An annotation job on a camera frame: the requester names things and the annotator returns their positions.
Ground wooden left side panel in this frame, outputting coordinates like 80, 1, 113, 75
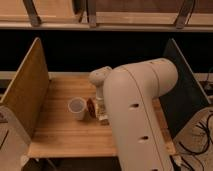
0, 37, 49, 145

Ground black floor cables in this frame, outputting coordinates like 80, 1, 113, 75
173, 108, 213, 171

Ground wooden shelf with brackets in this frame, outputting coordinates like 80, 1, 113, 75
0, 0, 213, 32

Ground dark red round object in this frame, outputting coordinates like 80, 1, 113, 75
87, 98, 96, 118

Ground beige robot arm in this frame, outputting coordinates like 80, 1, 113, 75
89, 58, 178, 171

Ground black right side panel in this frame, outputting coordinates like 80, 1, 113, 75
160, 39, 211, 139

